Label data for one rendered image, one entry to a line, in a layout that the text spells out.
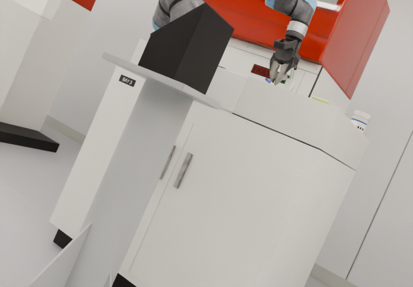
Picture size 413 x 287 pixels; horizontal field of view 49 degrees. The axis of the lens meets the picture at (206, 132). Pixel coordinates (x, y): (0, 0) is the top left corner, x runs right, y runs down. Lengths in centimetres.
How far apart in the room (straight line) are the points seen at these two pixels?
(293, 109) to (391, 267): 221
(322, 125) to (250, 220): 40
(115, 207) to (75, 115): 380
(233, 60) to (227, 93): 78
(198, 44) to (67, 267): 75
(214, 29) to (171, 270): 87
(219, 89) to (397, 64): 228
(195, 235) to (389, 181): 219
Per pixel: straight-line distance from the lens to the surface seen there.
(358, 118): 206
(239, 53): 245
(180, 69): 131
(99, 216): 141
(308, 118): 156
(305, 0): 186
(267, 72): 235
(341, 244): 366
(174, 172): 174
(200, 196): 167
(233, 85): 169
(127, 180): 137
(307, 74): 228
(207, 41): 137
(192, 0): 144
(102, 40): 518
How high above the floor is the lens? 75
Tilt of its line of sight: 1 degrees down
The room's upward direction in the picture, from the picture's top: 24 degrees clockwise
